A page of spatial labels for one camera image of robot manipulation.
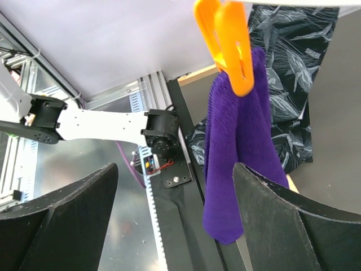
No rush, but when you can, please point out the white round clip hanger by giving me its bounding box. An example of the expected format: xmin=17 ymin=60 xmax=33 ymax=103
xmin=244 ymin=0 xmax=360 ymax=8

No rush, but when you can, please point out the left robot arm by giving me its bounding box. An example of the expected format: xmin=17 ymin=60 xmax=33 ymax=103
xmin=1 ymin=65 xmax=181 ymax=159

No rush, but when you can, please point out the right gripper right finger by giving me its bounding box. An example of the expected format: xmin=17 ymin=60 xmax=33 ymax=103
xmin=233 ymin=163 xmax=360 ymax=270

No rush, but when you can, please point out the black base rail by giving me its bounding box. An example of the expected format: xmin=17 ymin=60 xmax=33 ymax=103
xmin=138 ymin=71 xmax=225 ymax=270

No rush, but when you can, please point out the orange clip holding purple sock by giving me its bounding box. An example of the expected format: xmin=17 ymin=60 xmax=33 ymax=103
xmin=193 ymin=0 xmax=254 ymax=97

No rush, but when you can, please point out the dark shark print cloth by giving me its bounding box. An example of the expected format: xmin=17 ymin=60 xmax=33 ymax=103
xmin=184 ymin=5 xmax=341 ymax=174

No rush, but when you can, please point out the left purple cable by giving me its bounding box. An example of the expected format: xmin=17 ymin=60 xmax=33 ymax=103
xmin=115 ymin=141 xmax=147 ymax=189

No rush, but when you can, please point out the purple sock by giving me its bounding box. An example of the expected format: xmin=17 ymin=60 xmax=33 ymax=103
xmin=202 ymin=47 xmax=289 ymax=244

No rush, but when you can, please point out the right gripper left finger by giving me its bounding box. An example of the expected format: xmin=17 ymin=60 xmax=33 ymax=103
xmin=1 ymin=163 xmax=118 ymax=270

